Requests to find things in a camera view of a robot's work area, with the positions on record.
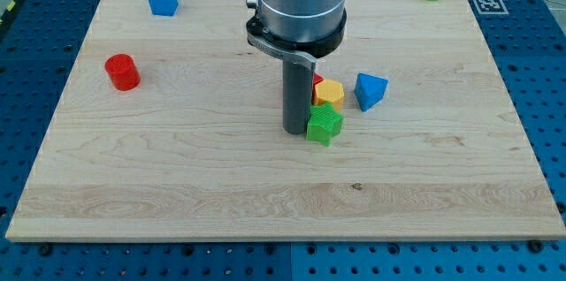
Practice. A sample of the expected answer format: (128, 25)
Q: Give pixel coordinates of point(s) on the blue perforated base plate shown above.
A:
(37, 54)

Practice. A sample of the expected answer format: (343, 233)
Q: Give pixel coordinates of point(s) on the fiducial marker tag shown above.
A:
(490, 7)

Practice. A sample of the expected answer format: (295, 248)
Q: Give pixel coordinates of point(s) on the green star block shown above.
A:
(324, 123)

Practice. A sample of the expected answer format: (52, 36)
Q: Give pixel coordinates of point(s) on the red cylinder block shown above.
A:
(122, 72)

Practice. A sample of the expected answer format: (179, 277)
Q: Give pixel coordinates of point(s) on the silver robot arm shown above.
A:
(301, 8)

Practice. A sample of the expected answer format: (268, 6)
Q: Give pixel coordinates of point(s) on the red block behind rod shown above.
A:
(316, 79)

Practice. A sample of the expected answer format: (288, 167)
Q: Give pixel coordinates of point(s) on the blue triangle block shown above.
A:
(369, 90)

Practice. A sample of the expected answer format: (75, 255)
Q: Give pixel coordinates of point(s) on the yellow hexagon block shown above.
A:
(329, 91)

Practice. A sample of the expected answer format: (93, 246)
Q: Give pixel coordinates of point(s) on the wooden board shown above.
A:
(197, 151)

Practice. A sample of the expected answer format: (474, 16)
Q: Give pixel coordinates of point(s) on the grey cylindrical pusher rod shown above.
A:
(297, 92)

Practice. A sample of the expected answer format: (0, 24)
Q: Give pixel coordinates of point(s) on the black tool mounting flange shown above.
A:
(300, 40)

